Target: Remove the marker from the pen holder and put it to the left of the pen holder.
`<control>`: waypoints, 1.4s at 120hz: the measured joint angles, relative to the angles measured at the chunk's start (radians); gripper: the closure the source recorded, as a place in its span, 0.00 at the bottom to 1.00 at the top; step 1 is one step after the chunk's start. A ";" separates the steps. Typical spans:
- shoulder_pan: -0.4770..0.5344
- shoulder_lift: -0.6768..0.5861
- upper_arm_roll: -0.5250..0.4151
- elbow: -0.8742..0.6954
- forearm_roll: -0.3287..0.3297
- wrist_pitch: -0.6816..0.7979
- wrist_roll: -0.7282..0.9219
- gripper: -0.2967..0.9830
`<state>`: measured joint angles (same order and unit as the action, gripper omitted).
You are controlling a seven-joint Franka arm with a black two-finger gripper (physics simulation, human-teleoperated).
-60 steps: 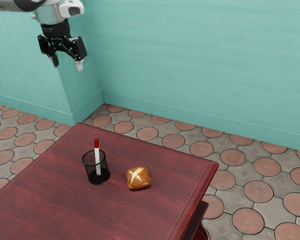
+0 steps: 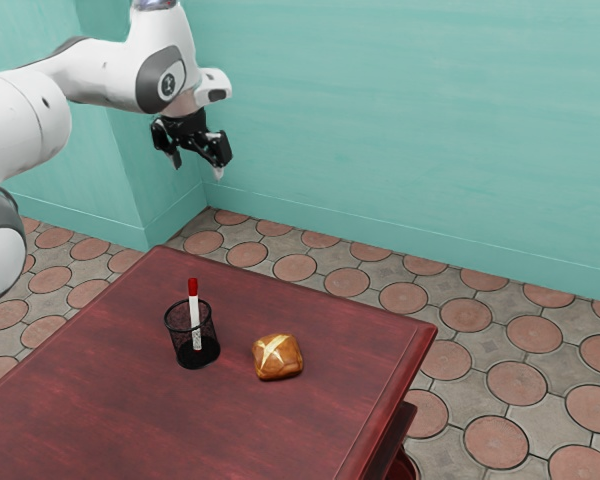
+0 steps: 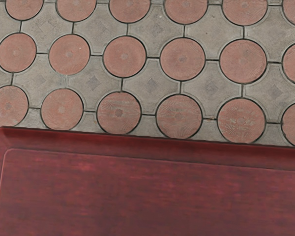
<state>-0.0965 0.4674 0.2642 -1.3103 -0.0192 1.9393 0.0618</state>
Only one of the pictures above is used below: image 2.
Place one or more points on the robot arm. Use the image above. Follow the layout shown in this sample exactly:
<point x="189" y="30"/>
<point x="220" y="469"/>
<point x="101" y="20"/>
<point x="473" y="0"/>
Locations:
<point x="20" y="125"/>

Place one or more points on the brown bread roll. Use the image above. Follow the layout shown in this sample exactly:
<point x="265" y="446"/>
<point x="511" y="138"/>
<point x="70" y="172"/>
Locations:
<point x="277" y="357"/>

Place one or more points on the black mesh pen holder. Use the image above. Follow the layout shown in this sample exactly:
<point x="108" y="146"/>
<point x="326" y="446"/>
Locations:
<point x="180" y="345"/>

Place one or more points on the white pen with red cap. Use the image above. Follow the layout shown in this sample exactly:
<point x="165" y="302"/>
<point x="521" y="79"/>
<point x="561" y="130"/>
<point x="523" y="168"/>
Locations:
<point x="193" y="300"/>

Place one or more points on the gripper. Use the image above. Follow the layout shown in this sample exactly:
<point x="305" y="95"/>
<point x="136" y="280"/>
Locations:
<point x="177" y="130"/>

